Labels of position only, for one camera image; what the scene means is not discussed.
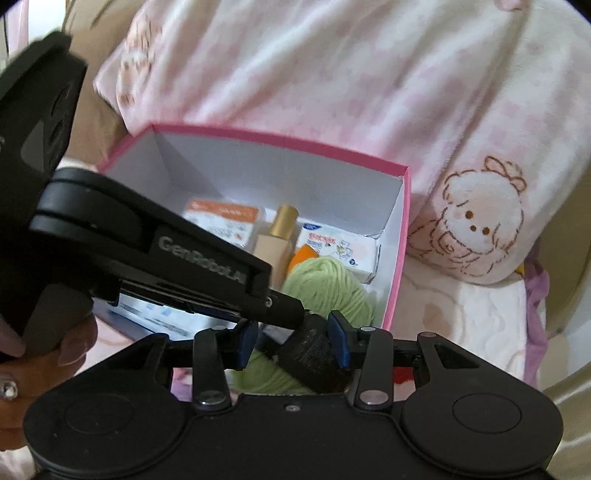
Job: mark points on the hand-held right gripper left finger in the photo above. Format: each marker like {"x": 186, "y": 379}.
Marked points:
{"x": 244, "y": 346}

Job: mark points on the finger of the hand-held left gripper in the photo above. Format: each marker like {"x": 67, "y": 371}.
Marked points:
{"x": 286, "y": 311}

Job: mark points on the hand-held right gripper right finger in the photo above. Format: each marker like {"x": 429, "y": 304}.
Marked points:
{"x": 342, "y": 344}

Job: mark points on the green yarn skein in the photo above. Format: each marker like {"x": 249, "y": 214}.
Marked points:
{"x": 323, "y": 281}

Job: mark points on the orange makeup sponge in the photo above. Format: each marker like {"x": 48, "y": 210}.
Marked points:
{"x": 302, "y": 256}

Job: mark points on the foundation bottle with gold cap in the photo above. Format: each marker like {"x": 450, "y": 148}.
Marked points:
{"x": 274, "y": 254}

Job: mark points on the white wet wipes pack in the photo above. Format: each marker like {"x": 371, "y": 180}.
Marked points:
{"x": 341, "y": 249}

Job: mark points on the blue tissue pack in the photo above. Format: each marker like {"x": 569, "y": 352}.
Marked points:
{"x": 152, "y": 314}

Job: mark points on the clear box with orange label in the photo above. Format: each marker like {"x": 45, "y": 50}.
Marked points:
{"x": 221, "y": 217}

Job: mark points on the pink cardboard box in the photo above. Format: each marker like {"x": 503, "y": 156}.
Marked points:
{"x": 277, "y": 170}

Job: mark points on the person's left hand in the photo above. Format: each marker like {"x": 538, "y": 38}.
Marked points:
{"x": 37, "y": 378}

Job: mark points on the brown pillow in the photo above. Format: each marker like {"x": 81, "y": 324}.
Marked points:
{"x": 94, "y": 134}

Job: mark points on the purple cloth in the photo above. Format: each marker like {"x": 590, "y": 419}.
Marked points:
{"x": 538, "y": 323}

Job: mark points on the beige bed headboard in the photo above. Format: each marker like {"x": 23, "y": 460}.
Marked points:
{"x": 572, "y": 350}

